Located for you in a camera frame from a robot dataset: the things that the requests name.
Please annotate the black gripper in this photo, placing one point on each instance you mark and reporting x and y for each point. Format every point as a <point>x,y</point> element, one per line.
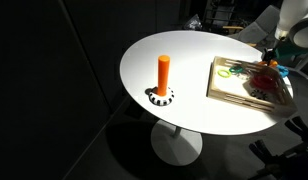
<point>269,52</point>

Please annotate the light wooden tray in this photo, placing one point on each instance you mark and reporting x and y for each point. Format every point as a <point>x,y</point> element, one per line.
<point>234,90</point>

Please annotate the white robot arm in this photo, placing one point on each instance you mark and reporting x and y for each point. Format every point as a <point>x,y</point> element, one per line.
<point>294,20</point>

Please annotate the grey lounge chair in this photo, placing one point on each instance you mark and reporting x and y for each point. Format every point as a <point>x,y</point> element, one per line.
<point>257,26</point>

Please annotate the dark metal rack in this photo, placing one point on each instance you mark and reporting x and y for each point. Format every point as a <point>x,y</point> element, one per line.
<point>219,11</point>

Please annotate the crumpled grey plastic bag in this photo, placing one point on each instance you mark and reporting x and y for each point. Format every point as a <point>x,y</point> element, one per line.
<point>194,22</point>

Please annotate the black clamp stand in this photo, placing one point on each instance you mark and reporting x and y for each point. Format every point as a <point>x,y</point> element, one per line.
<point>287,153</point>

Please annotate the orange cylindrical peg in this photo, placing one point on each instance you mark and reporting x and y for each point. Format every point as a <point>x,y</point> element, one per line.
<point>163,75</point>

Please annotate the white table pedestal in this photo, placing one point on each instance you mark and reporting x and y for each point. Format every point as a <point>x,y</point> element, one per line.
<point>175,143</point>

